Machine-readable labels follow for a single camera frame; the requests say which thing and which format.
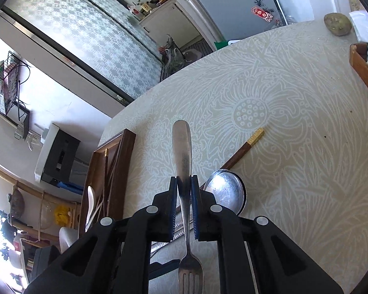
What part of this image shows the group of condiment bottles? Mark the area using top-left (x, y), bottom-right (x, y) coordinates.
top-left (127, 0), bottom-right (151, 16)

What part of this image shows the yellow plastic bag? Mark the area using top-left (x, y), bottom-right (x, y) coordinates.
top-left (53, 204), bottom-right (72, 226)

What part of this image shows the potato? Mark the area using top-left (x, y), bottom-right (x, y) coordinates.
top-left (323, 12), bottom-right (353, 37)

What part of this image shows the white sink with black cabinet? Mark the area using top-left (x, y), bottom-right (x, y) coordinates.
top-left (34, 123), bottom-right (82, 188)

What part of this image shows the patterned sliding door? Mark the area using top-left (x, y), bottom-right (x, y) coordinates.
top-left (1, 0), bottom-right (167, 106)

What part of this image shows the metal fork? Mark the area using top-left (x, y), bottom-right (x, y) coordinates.
top-left (172, 120), bottom-right (205, 294)

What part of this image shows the black framed mirror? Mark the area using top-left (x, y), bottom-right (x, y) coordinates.
top-left (12, 98), bottom-right (31, 140)

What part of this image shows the grey refrigerator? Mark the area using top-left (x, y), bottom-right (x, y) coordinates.
top-left (175, 0), bottom-right (288, 51)

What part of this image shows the dark wooden tray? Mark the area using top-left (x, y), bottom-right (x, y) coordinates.
top-left (78, 129), bottom-right (137, 238)

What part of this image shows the white ceramic spoon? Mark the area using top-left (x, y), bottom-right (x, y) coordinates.
top-left (85, 185), bottom-right (96, 233)

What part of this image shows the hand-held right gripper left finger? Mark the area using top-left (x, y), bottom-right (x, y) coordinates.
top-left (24, 176), bottom-right (180, 294)

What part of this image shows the metal faucet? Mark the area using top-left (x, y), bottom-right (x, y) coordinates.
top-left (26, 131), bottom-right (41, 151)

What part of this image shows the white kitchen cabinet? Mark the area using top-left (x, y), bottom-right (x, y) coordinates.
top-left (139, 0), bottom-right (203, 50)

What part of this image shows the bamboo rack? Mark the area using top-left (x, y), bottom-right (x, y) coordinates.
top-left (0, 167), bottom-right (81, 243)

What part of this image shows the metal spoon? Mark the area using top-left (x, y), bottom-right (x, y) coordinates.
top-left (202, 169), bottom-right (248, 217)

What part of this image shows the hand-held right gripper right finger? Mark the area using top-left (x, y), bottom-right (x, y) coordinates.
top-left (190, 174), bottom-right (344, 294)

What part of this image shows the light wooden tray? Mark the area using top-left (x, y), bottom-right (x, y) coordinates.
top-left (349, 43), bottom-right (368, 105)

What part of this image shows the black wire wall rack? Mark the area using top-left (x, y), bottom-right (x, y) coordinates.
top-left (0, 51), bottom-right (30, 116)

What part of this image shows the pair of shoes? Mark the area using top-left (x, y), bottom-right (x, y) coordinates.
top-left (159, 35), bottom-right (185, 68)

